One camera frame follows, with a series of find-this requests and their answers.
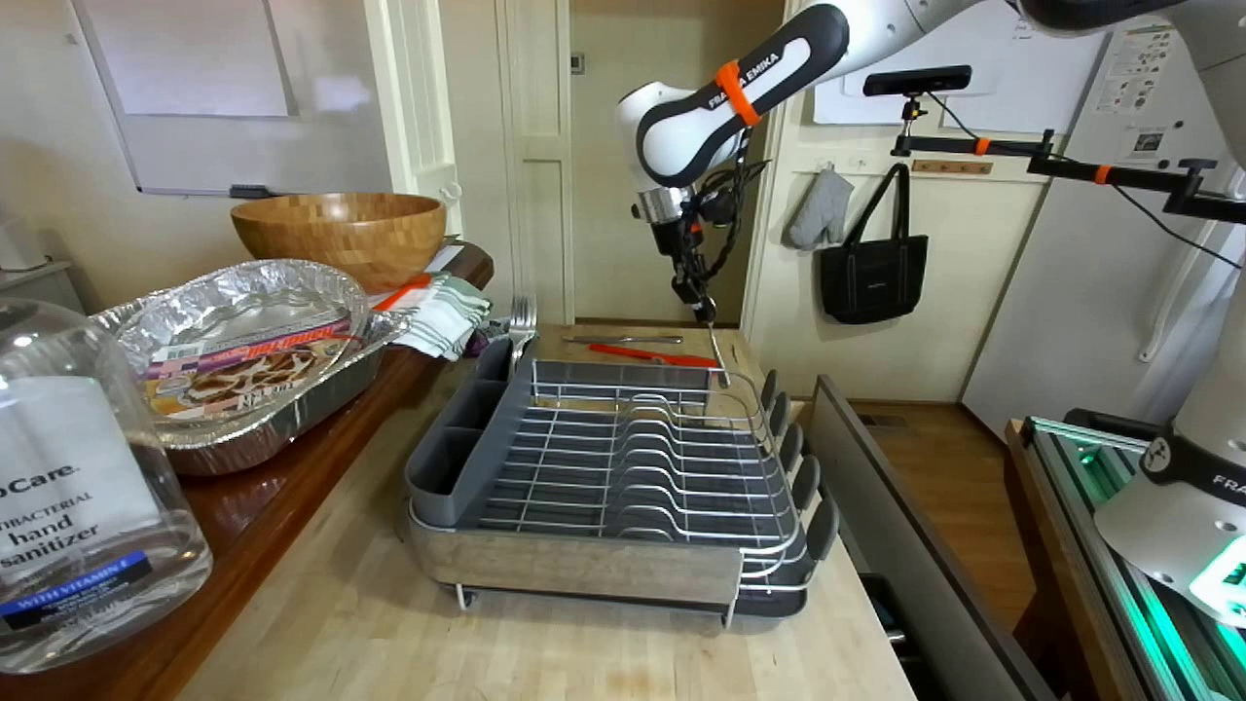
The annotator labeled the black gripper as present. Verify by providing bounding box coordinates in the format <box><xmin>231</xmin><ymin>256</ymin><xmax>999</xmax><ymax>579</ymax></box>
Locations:
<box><xmin>652</xmin><ymin>206</ymin><xmax>731</xmax><ymax>331</ymax></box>

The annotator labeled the grey dish drying rack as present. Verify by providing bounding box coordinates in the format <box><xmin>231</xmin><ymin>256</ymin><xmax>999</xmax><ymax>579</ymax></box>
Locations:
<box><xmin>402</xmin><ymin>340</ymin><xmax>840</xmax><ymax>639</ymax></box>

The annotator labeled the red silicone spatula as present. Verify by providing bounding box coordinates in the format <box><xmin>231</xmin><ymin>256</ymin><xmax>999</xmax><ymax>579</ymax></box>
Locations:
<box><xmin>585</xmin><ymin>336</ymin><xmax>728</xmax><ymax>373</ymax></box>

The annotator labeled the silver metal butter knife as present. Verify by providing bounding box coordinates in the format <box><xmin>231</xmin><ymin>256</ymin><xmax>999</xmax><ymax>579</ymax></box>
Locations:
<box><xmin>561</xmin><ymin>326</ymin><xmax>691</xmax><ymax>349</ymax></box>

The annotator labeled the grey oven mitt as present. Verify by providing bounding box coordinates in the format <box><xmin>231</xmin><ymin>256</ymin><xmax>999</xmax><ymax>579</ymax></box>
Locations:
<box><xmin>779</xmin><ymin>162</ymin><xmax>855</xmax><ymax>253</ymax></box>

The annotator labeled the cream panel door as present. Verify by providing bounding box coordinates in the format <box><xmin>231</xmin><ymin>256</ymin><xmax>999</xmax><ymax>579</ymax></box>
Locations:
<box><xmin>493</xmin><ymin>0</ymin><xmax>788</xmax><ymax>331</ymax></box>

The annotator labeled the black tote bag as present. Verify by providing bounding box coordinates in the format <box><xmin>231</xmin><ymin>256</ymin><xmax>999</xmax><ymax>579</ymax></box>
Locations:
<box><xmin>813</xmin><ymin>162</ymin><xmax>935</xmax><ymax>326</ymax></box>

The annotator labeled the silver utensil in caddy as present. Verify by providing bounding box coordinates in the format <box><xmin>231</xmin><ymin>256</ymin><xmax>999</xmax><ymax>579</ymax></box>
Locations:
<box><xmin>501</xmin><ymin>295</ymin><xmax>545</xmax><ymax>357</ymax></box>

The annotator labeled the green striped dish towel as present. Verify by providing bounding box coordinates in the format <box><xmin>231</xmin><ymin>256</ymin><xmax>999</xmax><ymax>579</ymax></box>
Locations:
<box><xmin>387</xmin><ymin>270</ymin><xmax>497</xmax><ymax>367</ymax></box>

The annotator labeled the red orange flat strip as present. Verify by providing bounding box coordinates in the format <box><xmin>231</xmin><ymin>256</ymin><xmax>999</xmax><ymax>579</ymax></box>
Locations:
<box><xmin>369</xmin><ymin>270</ymin><xmax>441</xmax><ymax>318</ymax></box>

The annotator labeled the large wooden bowl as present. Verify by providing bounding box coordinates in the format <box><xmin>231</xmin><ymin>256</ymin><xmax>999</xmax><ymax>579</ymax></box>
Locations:
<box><xmin>227</xmin><ymin>192</ymin><xmax>452</xmax><ymax>295</ymax></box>

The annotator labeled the white refrigerator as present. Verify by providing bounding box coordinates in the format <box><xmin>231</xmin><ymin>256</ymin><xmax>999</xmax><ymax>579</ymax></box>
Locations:
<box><xmin>958</xmin><ymin>4</ymin><xmax>1246</xmax><ymax>447</ymax></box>

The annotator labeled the aluminium foil tray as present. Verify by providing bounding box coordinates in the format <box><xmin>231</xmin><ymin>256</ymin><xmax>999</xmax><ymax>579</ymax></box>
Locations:
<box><xmin>87</xmin><ymin>256</ymin><xmax>397</xmax><ymax>478</ymax></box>

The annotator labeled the dark brown wooden counter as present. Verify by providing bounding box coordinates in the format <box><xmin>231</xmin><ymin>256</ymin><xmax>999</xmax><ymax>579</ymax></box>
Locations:
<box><xmin>0</xmin><ymin>239</ymin><xmax>497</xmax><ymax>701</ymax></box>

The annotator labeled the clear hand sanitizer bottle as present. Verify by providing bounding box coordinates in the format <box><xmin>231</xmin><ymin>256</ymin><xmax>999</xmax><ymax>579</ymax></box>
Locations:
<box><xmin>0</xmin><ymin>295</ymin><xmax>219</xmax><ymax>683</ymax></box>

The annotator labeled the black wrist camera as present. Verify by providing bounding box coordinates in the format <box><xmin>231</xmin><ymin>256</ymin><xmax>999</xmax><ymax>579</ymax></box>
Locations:
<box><xmin>701</xmin><ymin>157</ymin><xmax>771</xmax><ymax>235</ymax></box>

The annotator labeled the black stereo camera bar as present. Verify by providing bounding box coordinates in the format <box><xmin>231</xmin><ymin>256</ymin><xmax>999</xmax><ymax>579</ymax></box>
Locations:
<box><xmin>862</xmin><ymin>61</ymin><xmax>976</xmax><ymax>100</ymax></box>

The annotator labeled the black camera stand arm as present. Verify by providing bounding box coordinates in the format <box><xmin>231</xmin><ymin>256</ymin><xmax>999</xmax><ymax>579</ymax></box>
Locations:
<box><xmin>887</xmin><ymin>95</ymin><xmax>1246</xmax><ymax>226</ymax></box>

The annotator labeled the white wall whiteboard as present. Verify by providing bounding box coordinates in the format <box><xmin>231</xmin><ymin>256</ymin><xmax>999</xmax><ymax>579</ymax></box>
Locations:
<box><xmin>68</xmin><ymin>0</ymin><xmax>397</xmax><ymax>203</ymax></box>

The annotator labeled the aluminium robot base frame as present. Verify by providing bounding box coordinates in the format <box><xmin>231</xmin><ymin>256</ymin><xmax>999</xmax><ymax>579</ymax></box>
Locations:
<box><xmin>1009</xmin><ymin>410</ymin><xmax>1246</xmax><ymax>701</ymax></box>

